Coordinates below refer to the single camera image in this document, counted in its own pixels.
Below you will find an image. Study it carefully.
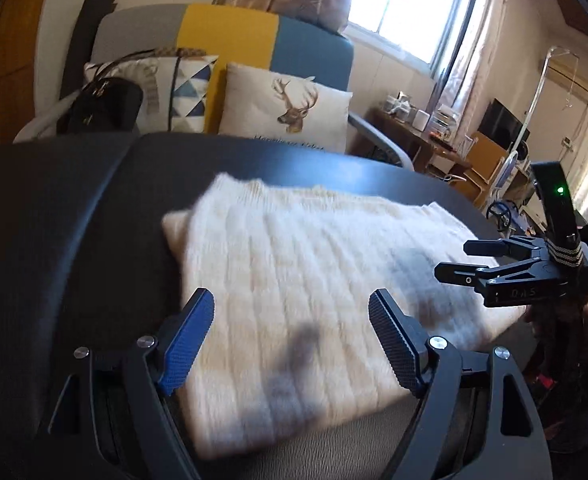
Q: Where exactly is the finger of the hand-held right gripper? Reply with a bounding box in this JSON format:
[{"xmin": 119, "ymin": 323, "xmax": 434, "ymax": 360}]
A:
[
  {"xmin": 463, "ymin": 236, "xmax": 548, "ymax": 262},
  {"xmin": 434, "ymin": 259, "xmax": 551, "ymax": 291}
]

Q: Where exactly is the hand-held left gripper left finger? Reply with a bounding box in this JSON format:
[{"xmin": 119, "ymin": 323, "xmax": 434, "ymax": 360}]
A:
[{"xmin": 46, "ymin": 287, "xmax": 215, "ymax": 480}]

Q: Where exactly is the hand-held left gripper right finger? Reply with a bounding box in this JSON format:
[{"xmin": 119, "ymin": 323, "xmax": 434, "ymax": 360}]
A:
[{"xmin": 368, "ymin": 288, "xmax": 555, "ymax": 480}]

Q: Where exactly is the white knitted sweater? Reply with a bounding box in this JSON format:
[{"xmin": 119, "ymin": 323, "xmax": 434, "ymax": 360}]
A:
[{"xmin": 161, "ymin": 172, "xmax": 531, "ymax": 461}]

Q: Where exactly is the light wooden cabinet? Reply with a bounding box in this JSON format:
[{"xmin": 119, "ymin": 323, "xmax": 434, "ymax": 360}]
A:
[{"xmin": 461, "ymin": 131, "xmax": 508, "ymax": 207}]

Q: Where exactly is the black monitor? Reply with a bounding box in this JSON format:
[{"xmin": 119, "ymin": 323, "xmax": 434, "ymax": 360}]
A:
[{"xmin": 479, "ymin": 99, "xmax": 526, "ymax": 149}]

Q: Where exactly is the wooden desk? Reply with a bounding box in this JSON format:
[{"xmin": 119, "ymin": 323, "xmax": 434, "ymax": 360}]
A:
[{"xmin": 369, "ymin": 106, "xmax": 476, "ymax": 182}]

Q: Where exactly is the clear plastic container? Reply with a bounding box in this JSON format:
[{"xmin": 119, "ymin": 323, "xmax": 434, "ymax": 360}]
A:
[{"xmin": 431, "ymin": 104, "xmax": 461, "ymax": 134}]

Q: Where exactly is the white air conditioner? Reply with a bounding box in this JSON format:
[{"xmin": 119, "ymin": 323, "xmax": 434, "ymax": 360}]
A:
[{"xmin": 544, "ymin": 57, "xmax": 588, "ymax": 104}]

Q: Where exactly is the light patterned curtain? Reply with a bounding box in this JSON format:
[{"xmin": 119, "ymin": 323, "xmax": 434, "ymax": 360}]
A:
[{"xmin": 436, "ymin": 0, "xmax": 513, "ymax": 147}]

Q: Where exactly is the black handbag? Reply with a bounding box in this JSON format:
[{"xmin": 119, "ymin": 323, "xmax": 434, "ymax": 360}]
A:
[{"xmin": 65, "ymin": 79, "xmax": 144, "ymax": 137}]

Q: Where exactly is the deer print pillow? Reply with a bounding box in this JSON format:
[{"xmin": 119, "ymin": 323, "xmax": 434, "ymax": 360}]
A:
[{"xmin": 219, "ymin": 62, "xmax": 354, "ymax": 154}]

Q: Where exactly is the triangle pattern pillow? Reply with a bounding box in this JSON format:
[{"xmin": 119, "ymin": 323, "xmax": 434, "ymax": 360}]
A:
[{"xmin": 84, "ymin": 55, "xmax": 221, "ymax": 137}]

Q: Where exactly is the window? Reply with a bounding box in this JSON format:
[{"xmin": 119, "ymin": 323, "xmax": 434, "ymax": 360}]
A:
[{"xmin": 346, "ymin": 0, "xmax": 483, "ymax": 64}]

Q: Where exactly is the grey yellow blue sofa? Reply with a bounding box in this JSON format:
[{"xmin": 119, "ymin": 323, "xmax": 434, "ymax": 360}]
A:
[{"xmin": 14, "ymin": 2, "xmax": 415, "ymax": 172}]

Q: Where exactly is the black ring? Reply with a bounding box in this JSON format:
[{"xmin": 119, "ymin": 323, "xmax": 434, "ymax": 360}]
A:
[{"xmin": 486, "ymin": 200, "xmax": 515, "ymax": 233}]

